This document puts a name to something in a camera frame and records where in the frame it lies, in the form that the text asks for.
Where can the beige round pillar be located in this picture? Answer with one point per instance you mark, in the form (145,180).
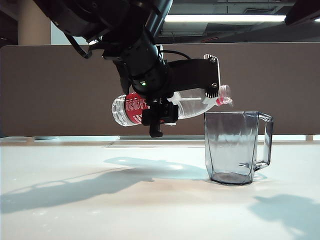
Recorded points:
(33,25)

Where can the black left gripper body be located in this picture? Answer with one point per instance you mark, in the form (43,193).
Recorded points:
(152,77)

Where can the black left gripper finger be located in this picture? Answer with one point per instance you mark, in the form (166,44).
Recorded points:
(155,120)
(170,112)

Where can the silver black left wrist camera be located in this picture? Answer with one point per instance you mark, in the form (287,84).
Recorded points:
(195,72)

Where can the white ceiling light strip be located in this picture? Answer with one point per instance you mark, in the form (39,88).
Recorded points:
(225,18)

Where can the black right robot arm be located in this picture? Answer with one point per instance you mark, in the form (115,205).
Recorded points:
(305,10)

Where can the brown desk partition panel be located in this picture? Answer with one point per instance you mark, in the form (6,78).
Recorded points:
(262,82)

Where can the clear red-labelled mineral water bottle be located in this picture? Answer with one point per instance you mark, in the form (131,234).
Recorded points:
(190,105)

